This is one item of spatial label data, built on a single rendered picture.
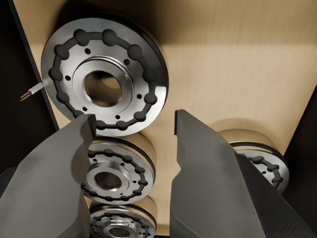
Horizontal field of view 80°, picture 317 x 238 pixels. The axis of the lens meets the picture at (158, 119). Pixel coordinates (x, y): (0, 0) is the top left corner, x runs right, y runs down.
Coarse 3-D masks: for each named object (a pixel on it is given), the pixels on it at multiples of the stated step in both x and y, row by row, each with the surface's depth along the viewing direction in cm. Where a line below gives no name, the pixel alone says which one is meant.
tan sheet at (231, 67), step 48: (48, 0) 15; (96, 0) 15; (144, 0) 15; (192, 0) 14; (240, 0) 14; (288, 0) 14; (192, 48) 16; (240, 48) 16; (288, 48) 16; (48, 96) 20; (192, 96) 19; (240, 96) 18; (288, 96) 18; (288, 144) 21
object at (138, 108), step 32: (64, 32) 13; (96, 32) 13; (128, 32) 13; (64, 64) 14; (128, 64) 14; (160, 64) 14; (64, 96) 16; (160, 96) 15; (96, 128) 18; (128, 128) 17
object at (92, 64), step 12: (84, 60) 14; (96, 60) 14; (108, 60) 14; (84, 72) 14; (108, 72) 14; (120, 72) 14; (72, 84) 15; (84, 84) 15; (120, 84) 15; (132, 84) 15; (84, 96) 15; (120, 96) 15; (132, 96) 15; (96, 108) 16; (108, 108) 16; (120, 108) 16
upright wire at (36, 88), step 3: (39, 84) 16; (42, 84) 16; (33, 87) 15; (36, 87) 15; (39, 87) 15; (30, 90) 15; (33, 90) 15; (36, 90) 15; (27, 93) 14; (30, 93) 15; (33, 93) 15; (21, 96) 14; (27, 96) 14; (21, 99) 14
